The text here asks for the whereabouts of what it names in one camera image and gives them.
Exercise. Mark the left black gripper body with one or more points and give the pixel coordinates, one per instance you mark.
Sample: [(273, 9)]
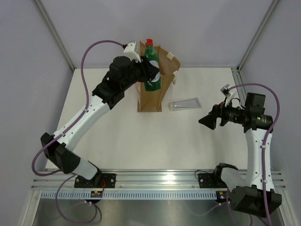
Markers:
[(135, 75)]

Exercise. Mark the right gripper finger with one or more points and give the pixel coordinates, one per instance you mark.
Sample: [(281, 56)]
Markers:
[(217, 110), (209, 121)]

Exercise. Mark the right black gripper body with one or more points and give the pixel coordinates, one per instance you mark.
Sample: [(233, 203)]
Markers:
[(233, 115)]

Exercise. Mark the green dish soap bottle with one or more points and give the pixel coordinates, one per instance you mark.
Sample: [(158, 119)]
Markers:
[(150, 53)]

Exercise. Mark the silver squeeze tube clear cap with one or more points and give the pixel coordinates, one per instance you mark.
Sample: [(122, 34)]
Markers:
[(187, 104)]

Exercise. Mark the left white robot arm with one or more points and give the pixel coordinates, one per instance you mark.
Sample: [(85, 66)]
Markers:
[(59, 147)]

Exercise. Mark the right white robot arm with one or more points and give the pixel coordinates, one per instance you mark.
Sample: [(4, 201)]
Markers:
[(255, 194)]

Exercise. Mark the brown canvas tote bag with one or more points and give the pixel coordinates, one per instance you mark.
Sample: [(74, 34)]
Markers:
[(150, 101)]

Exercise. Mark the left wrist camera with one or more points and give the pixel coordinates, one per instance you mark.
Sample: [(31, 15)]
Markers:
[(131, 51)]

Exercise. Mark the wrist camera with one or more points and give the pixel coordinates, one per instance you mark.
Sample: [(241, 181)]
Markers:
[(131, 51), (228, 93)]

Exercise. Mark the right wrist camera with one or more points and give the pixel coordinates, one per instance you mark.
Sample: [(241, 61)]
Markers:
[(228, 93)]

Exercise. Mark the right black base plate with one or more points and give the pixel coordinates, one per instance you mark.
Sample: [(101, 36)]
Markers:
[(209, 180)]

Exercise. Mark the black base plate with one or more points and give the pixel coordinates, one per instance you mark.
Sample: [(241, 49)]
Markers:
[(209, 180), (106, 180)]

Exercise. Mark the aluminium mounting rail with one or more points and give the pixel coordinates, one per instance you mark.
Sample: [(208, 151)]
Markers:
[(129, 180)]

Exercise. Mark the right aluminium frame post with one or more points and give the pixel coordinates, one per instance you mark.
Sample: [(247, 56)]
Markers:
[(258, 33)]

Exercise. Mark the aluminium frame post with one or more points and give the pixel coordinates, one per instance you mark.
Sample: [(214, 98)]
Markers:
[(258, 33), (53, 32)]

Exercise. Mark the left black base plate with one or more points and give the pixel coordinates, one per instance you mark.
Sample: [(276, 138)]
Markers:
[(106, 180)]

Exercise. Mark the left aluminium frame post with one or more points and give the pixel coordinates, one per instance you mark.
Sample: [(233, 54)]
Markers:
[(53, 32)]

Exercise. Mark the slotted white cable duct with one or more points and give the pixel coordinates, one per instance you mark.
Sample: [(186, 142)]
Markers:
[(130, 195)]

